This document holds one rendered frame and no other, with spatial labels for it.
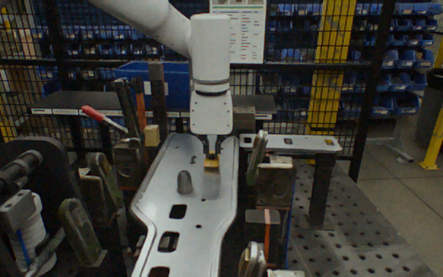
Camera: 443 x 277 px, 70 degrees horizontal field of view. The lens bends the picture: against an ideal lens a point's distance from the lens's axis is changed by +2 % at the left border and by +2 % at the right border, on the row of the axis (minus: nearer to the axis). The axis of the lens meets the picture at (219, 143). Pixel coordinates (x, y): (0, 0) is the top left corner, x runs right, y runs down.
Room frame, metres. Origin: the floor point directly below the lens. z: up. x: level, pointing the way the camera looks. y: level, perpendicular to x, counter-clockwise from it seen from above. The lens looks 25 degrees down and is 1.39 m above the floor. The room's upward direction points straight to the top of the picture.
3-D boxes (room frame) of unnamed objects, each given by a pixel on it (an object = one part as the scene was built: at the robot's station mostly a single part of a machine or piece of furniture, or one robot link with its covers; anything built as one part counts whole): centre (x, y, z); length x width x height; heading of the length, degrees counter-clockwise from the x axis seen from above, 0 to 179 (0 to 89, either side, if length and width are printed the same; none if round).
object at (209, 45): (0.72, 0.02, 1.29); 0.09 x 0.08 x 0.13; 25
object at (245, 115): (0.99, -0.08, 0.88); 0.08 x 0.08 x 0.36; 86
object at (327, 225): (0.85, -0.32, 0.84); 0.11 x 0.06 x 0.29; 86
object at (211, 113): (0.72, 0.02, 1.15); 0.10 x 0.07 x 0.11; 86
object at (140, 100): (0.84, 0.22, 0.95); 0.03 x 0.01 x 0.50; 176
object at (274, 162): (0.65, -0.13, 0.87); 0.12 x 0.09 x 0.35; 86
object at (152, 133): (0.81, 0.19, 0.88); 0.04 x 0.04 x 0.36; 86
